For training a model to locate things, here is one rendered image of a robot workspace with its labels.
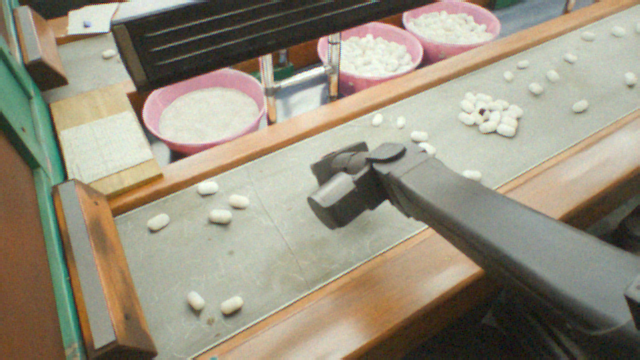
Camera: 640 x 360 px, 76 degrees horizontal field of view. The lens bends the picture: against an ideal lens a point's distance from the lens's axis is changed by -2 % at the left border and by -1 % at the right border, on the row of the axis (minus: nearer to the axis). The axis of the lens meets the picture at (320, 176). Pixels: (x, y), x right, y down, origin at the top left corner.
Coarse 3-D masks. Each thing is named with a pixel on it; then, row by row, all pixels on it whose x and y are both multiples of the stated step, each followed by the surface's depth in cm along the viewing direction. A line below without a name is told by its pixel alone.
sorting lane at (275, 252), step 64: (512, 64) 105; (576, 64) 105; (384, 128) 88; (448, 128) 88; (576, 128) 88; (192, 192) 76; (256, 192) 76; (128, 256) 66; (192, 256) 66; (256, 256) 66; (320, 256) 66; (192, 320) 59; (256, 320) 59
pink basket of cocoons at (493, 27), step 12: (444, 0) 123; (456, 0) 123; (408, 12) 119; (420, 12) 123; (432, 12) 124; (468, 12) 122; (480, 12) 120; (492, 24) 116; (420, 36) 109; (492, 36) 113; (432, 48) 110; (444, 48) 108; (456, 48) 107; (468, 48) 107; (432, 60) 113
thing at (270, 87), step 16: (336, 48) 81; (272, 64) 76; (336, 64) 84; (272, 80) 78; (288, 80) 81; (304, 80) 83; (336, 80) 87; (272, 96) 81; (336, 96) 90; (272, 112) 83
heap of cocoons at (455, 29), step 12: (444, 12) 123; (408, 24) 118; (420, 24) 118; (432, 24) 120; (444, 24) 117; (456, 24) 118; (468, 24) 121; (432, 36) 113; (444, 36) 114; (456, 36) 115; (468, 36) 114; (480, 36) 115
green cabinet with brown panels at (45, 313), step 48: (0, 0) 98; (0, 48) 70; (0, 96) 56; (0, 144) 52; (0, 192) 45; (48, 192) 59; (0, 240) 40; (48, 240) 53; (0, 288) 36; (48, 288) 46; (0, 336) 32; (48, 336) 41
